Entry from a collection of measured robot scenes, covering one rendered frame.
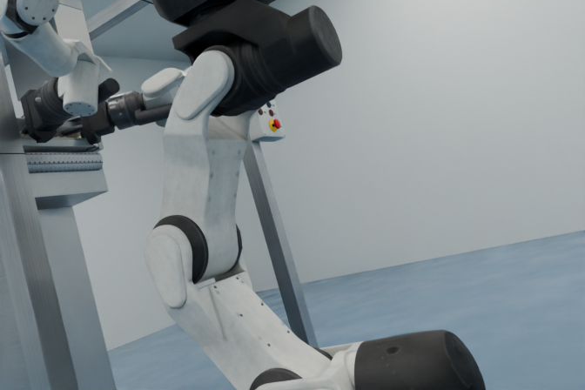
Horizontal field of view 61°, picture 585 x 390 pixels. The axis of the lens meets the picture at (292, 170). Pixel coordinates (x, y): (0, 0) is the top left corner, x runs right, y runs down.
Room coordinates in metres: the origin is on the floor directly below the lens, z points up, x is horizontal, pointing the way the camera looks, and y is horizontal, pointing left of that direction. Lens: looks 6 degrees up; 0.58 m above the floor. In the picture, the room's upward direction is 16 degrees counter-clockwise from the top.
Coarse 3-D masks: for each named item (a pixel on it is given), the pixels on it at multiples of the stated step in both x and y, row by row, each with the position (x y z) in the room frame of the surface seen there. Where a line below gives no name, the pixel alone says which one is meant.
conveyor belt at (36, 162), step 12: (36, 156) 1.13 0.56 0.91; (48, 156) 1.16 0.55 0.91; (60, 156) 1.19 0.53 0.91; (72, 156) 1.22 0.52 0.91; (84, 156) 1.25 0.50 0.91; (96, 156) 1.28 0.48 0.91; (36, 168) 1.13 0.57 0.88; (48, 168) 1.16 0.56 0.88; (60, 168) 1.19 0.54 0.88; (72, 168) 1.22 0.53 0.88; (84, 168) 1.26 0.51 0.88; (96, 168) 1.29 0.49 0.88
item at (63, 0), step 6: (60, 0) 1.27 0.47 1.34; (66, 0) 1.29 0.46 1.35; (72, 0) 1.31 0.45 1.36; (78, 0) 1.33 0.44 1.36; (72, 6) 1.30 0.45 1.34; (78, 6) 1.32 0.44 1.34; (0, 36) 1.34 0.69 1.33; (0, 42) 1.37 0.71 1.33; (0, 48) 1.41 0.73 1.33; (6, 54) 1.45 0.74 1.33; (6, 60) 1.49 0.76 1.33
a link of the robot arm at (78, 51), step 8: (64, 40) 0.93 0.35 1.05; (72, 40) 0.93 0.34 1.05; (72, 48) 0.91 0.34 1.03; (80, 48) 0.94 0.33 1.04; (72, 56) 0.91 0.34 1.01; (80, 56) 0.97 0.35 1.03; (88, 56) 0.97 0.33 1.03; (64, 64) 0.90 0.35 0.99; (72, 64) 0.91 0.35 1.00; (96, 64) 1.00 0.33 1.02; (48, 72) 0.91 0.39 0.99; (56, 72) 0.90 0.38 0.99; (64, 72) 0.91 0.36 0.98
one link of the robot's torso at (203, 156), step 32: (224, 64) 0.85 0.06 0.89; (192, 96) 0.88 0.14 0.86; (224, 96) 0.88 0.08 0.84; (192, 128) 0.90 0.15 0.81; (224, 128) 1.02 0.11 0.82; (192, 160) 0.94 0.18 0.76; (224, 160) 0.97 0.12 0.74; (192, 192) 0.96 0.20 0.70; (224, 192) 0.99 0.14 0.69; (160, 224) 0.97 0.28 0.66; (192, 224) 0.95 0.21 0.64; (224, 224) 1.00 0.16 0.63; (192, 256) 0.94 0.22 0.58; (224, 256) 1.00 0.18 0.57
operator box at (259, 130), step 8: (256, 120) 1.81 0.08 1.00; (264, 120) 1.84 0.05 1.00; (280, 120) 1.95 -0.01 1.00; (256, 128) 1.82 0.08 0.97; (264, 128) 1.82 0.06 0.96; (280, 128) 1.94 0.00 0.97; (256, 136) 1.82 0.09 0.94; (264, 136) 1.81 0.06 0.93; (272, 136) 1.87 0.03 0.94; (280, 136) 1.92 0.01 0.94
